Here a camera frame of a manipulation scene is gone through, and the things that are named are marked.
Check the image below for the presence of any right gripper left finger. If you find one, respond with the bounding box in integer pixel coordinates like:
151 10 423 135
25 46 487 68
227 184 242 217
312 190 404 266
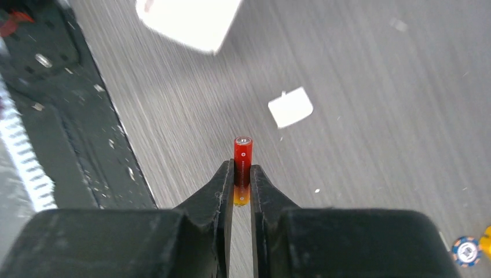
1 160 234 277

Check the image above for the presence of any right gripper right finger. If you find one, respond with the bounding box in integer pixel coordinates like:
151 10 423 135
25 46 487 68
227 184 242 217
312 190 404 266
250 165 460 277

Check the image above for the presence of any white remote control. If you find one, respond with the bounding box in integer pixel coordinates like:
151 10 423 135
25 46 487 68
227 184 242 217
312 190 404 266
135 0 242 55

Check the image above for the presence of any white battery cover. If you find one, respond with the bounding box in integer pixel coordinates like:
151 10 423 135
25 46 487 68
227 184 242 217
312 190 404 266
268 87 313 129

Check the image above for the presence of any red AAA battery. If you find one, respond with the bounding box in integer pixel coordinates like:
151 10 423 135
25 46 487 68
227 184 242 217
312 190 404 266
233 136 253 206

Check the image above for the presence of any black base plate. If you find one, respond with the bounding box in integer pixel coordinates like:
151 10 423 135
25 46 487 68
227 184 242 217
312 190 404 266
1 1 156 210

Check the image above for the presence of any yellow triangular plastic frame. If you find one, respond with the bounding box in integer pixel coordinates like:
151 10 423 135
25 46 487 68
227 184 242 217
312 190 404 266
479 225 491 259

